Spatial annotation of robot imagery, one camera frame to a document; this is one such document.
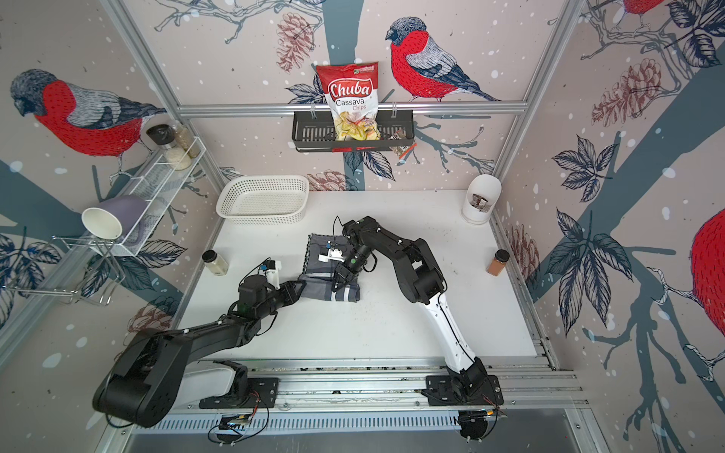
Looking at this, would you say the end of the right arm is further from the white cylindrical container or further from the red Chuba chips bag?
the white cylindrical container

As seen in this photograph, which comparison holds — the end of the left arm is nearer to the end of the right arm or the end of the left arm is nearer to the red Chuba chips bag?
the end of the right arm

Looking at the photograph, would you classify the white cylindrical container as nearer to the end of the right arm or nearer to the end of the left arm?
the end of the right arm

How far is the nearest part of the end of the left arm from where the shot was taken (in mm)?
699

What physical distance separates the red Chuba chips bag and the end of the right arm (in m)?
0.29

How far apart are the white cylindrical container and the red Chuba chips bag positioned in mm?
446
